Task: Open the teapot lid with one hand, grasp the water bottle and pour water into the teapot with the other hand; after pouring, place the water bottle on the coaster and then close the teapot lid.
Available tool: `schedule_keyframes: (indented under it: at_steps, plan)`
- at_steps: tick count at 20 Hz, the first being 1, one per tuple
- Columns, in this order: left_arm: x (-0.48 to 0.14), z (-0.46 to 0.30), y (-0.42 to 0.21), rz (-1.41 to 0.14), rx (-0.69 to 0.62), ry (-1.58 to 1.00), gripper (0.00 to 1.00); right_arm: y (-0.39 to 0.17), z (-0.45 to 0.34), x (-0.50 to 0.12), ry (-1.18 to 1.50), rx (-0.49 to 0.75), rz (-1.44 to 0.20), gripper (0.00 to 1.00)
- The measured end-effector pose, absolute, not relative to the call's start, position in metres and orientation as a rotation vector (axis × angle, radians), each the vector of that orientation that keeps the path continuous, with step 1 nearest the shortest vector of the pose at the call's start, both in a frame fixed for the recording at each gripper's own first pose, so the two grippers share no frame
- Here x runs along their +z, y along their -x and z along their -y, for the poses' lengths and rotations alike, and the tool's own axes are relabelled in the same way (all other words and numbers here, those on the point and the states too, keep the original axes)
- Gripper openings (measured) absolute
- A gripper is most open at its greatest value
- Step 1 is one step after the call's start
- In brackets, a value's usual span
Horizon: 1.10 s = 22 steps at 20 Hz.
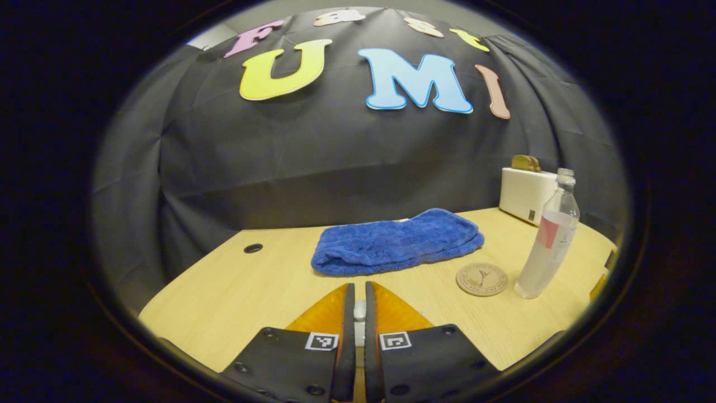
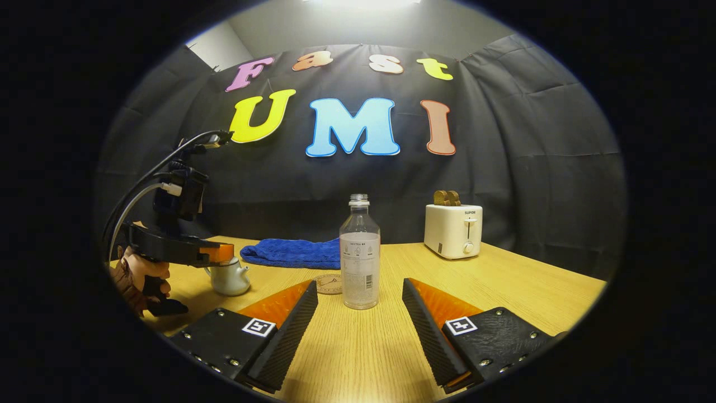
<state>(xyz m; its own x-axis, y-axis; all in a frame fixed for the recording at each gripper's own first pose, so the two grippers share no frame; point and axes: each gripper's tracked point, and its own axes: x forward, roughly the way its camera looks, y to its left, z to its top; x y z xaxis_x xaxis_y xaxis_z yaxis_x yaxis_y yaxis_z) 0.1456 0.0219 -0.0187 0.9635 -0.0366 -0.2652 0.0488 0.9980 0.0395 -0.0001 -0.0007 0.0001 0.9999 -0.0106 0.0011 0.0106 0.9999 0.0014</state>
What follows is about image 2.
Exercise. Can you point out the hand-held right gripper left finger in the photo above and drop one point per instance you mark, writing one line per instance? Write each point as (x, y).
(288, 336)

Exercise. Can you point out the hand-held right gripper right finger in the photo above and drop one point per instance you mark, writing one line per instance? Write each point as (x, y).
(428, 330)

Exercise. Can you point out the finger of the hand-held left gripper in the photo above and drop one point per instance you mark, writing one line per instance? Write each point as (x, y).
(196, 252)

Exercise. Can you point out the white teacup with spout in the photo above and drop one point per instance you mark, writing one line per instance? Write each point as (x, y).
(230, 281)

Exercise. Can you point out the round wooden coaster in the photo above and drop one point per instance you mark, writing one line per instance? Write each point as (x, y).
(327, 284)

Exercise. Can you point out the clear plastic water bottle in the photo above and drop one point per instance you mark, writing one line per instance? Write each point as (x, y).
(359, 268)

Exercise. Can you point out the blue towel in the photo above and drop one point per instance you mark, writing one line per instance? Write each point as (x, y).
(291, 253)

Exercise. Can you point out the white toaster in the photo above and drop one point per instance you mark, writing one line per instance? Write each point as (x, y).
(447, 235)

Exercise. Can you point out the brown toast slice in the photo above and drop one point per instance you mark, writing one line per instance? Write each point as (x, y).
(441, 197)
(455, 198)

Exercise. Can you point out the black backdrop cloth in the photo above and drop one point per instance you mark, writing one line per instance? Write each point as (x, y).
(347, 179)

